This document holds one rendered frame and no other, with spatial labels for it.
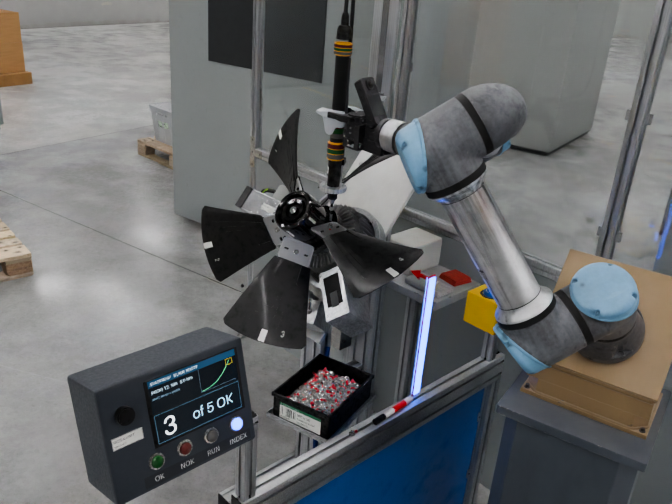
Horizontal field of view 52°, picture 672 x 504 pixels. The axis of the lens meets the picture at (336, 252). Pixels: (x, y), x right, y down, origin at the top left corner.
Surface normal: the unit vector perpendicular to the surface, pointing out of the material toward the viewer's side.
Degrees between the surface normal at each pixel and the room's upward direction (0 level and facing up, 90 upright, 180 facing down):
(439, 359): 90
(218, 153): 90
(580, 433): 0
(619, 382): 45
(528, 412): 0
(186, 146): 90
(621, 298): 39
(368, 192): 50
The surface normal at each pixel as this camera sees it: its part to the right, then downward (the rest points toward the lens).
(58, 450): 0.07, -0.91
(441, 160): 0.04, 0.34
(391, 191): -0.51, -0.41
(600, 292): -0.22, -0.49
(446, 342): -0.73, 0.23
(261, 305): 0.03, -0.26
